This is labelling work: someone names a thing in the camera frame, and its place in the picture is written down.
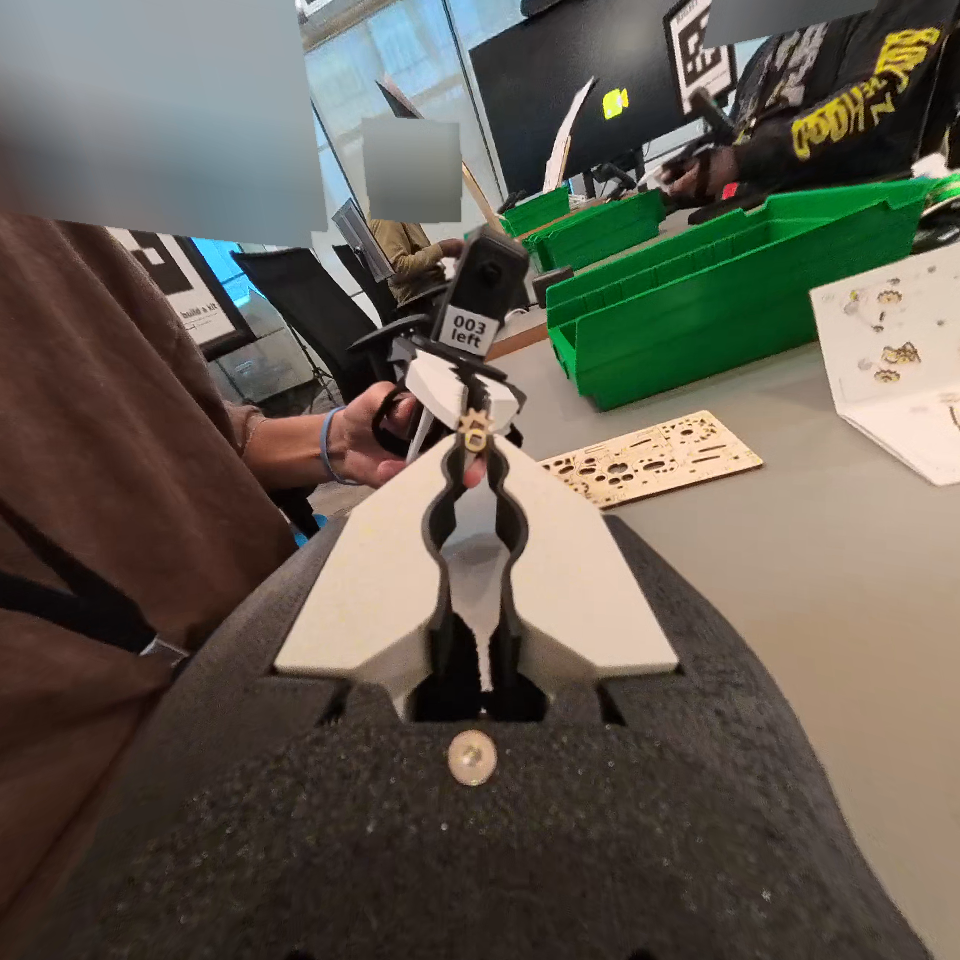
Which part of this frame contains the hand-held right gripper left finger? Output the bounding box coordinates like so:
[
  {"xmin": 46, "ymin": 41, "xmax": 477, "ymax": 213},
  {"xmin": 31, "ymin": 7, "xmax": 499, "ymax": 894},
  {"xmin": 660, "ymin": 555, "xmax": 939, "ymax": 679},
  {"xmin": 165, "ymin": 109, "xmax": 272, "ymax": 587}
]
[{"xmin": 274, "ymin": 435, "xmax": 483, "ymax": 723}]

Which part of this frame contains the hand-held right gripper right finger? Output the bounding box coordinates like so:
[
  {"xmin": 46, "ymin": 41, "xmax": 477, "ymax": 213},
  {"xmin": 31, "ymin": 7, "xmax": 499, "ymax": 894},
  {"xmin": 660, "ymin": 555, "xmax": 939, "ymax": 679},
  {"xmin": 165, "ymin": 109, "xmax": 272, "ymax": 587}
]
[{"xmin": 486, "ymin": 441, "xmax": 681, "ymax": 723}]

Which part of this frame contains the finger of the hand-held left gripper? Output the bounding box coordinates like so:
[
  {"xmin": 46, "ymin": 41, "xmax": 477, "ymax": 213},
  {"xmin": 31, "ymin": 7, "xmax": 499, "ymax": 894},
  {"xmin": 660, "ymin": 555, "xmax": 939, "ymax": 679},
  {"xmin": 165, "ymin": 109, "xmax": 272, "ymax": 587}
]
[
  {"xmin": 405, "ymin": 349, "xmax": 471, "ymax": 432},
  {"xmin": 482, "ymin": 377, "xmax": 522, "ymax": 432}
]

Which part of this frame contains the person's left forearm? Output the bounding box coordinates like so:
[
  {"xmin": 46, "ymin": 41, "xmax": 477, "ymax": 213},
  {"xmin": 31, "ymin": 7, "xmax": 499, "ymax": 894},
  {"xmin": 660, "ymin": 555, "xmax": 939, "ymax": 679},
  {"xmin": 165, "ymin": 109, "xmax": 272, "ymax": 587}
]
[{"xmin": 241, "ymin": 405, "xmax": 335, "ymax": 483}]

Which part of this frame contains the person's left hand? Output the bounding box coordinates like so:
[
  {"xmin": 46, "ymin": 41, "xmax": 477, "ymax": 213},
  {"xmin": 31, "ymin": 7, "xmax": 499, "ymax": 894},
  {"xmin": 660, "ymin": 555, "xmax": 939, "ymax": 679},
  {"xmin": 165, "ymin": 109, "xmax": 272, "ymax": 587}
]
[{"xmin": 328, "ymin": 382, "xmax": 490, "ymax": 489}]

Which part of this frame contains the small green plastic bin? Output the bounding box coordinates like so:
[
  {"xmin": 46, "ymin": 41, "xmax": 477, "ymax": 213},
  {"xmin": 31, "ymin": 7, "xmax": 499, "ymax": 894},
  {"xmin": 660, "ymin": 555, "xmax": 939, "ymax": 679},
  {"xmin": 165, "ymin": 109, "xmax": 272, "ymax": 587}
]
[{"xmin": 500, "ymin": 186, "xmax": 572, "ymax": 238}]

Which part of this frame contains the blue wristband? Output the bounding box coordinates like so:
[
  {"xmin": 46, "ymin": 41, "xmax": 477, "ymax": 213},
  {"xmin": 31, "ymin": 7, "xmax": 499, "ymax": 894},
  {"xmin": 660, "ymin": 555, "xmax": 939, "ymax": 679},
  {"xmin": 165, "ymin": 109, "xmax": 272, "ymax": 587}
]
[{"xmin": 319, "ymin": 406, "xmax": 351, "ymax": 486}]

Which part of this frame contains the medium green plastic bin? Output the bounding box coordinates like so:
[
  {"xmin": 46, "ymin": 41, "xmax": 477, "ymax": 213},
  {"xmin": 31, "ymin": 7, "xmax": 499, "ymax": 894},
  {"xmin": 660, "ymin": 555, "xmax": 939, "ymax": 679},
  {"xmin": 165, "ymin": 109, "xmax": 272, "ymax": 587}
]
[{"xmin": 522, "ymin": 189, "xmax": 668, "ymax": 273}]

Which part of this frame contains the grey laptop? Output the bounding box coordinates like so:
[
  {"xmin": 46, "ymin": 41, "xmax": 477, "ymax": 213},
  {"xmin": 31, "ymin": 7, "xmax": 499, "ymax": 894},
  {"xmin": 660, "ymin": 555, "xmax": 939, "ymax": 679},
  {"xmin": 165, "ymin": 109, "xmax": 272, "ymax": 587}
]
[{"xmin": 331, "ymin": 198, "xmax": 396, "ymax": 284}]

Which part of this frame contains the black office chair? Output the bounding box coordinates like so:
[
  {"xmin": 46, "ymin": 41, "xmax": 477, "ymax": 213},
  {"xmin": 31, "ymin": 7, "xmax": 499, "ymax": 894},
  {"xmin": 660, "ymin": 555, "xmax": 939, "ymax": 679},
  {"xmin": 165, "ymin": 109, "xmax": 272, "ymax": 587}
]
[{"xmin": 231, "ymin": 246, "xmax": 421, "ymax": 410}]

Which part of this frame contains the laser-cut wooden puzzle sheet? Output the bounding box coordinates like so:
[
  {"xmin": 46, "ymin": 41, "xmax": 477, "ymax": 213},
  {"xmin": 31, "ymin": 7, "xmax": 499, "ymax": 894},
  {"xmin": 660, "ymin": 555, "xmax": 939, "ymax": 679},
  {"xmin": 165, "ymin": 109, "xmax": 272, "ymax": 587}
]
[{"xmin": 539, "ymin": 410, "xmax": 765, "ymax": 512}]

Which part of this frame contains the white folded paper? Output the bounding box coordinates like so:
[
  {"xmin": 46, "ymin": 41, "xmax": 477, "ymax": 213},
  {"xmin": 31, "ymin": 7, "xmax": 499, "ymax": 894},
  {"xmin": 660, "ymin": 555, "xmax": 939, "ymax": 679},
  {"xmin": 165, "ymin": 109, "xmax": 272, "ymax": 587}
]
[{"xmin": 542, "ymin": 75, "xmax": 602, "ymax": 194}]

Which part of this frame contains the black monitor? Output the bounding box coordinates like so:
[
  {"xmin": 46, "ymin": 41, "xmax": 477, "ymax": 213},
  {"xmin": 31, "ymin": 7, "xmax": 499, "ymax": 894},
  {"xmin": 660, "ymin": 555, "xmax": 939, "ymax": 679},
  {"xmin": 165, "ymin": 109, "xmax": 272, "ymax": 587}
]
[{"xmin": 468, "ymin": 0, "xmax": 741, "ymax": 201}]

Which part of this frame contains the large green plastic bin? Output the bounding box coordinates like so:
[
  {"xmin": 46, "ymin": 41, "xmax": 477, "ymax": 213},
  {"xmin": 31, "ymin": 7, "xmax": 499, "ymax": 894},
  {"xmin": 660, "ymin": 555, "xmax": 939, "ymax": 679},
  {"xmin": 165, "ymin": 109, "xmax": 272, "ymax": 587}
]
[{"xmin": 545, "ymin": 177, "xmax": 955, "ymax": 413}]

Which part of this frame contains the person's brown shirt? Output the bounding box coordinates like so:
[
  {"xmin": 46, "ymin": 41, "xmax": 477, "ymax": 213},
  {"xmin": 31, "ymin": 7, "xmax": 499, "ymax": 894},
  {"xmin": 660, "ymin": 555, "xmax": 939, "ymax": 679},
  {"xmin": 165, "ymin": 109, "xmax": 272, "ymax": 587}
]
[{"xmin": 0, "ymin": 213, "xmax": 320, "ymax": 960}]

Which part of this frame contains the framed black and white poster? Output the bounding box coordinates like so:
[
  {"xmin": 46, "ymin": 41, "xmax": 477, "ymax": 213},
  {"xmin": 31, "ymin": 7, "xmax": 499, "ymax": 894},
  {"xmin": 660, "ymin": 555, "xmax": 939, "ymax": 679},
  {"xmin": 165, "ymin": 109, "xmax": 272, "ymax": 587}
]
[{"xmin": 107, "ymin": 227, "xmax": 253, "ymax": 363}]

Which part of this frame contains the white instruction booklet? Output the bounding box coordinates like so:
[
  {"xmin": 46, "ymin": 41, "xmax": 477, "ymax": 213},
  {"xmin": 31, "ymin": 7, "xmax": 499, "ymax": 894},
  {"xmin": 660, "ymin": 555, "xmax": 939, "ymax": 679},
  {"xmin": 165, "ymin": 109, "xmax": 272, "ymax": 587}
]
[{"xmin": 809, "ymin": 243, "xmax": 960, "ymax": 488}]

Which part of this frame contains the black strap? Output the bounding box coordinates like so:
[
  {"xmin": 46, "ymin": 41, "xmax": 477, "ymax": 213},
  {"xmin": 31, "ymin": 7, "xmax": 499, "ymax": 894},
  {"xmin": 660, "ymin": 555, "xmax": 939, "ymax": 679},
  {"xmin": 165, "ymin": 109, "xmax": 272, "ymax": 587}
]
[{"xmin": 0, "ymin": 501, "xmax": 192, "ymax": 670}]

